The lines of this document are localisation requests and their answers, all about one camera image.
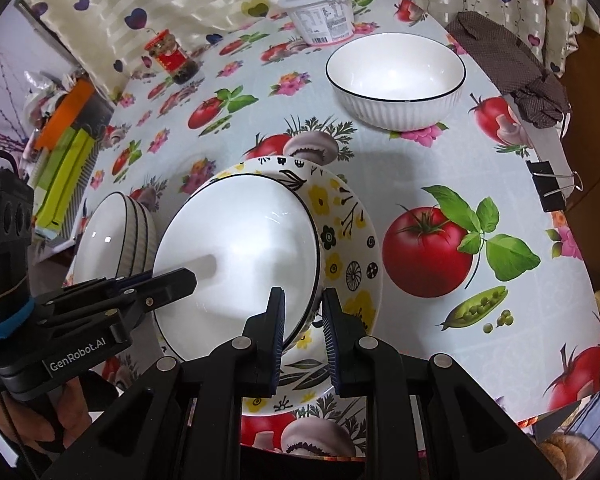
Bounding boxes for orange tray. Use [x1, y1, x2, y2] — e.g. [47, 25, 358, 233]
[34, 80, 97, 150]

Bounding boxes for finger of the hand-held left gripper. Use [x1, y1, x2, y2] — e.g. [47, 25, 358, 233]
[122, 267, 199, 331]
[60, 270, 157, 306]

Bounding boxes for red label sauce jar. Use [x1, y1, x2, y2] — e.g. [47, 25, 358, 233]
[145, 29, 201, 86]

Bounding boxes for yellow floral bowl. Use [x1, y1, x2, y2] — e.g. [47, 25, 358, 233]
[207, 156, 383, 417]

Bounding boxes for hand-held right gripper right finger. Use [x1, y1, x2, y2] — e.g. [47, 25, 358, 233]
[321, 287, 541, 480]

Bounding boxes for white plastic tub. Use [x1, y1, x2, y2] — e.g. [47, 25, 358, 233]
[279, 0, 355, 45]

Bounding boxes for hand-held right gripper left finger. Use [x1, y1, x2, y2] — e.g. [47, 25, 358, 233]
[40, 287, 287, 480]

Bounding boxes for black cable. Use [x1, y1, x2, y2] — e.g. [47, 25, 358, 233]
[0, 151, 21, 186]

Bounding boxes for purple flower branches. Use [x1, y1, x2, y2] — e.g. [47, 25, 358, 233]
[0, 42, 31, 153]

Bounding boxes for brown dotted cloth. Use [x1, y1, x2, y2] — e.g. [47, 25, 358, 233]
[445, 10, 571, 130]

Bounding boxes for lime green box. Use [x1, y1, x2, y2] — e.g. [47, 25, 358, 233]
[32, 127, 103, 228]

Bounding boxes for small white ribbed bowl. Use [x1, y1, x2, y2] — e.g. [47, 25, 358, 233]
[325, 33, 467, 130]

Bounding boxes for black binder clip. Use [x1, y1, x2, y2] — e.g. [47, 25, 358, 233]
[526, 160, 583, 212]

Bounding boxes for brown wooden cabinet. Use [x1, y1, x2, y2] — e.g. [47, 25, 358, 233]
[545, 25, 600, 301]

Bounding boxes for large white ribbed bowl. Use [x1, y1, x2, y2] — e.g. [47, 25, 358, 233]
[151, 173, 324, 363]

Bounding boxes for person's left hand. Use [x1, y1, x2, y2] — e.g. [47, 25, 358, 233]
[0, 375, 93, 458]

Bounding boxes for vegetable print tablecloth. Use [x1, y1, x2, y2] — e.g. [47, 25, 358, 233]
[62, 0, 600, 461]

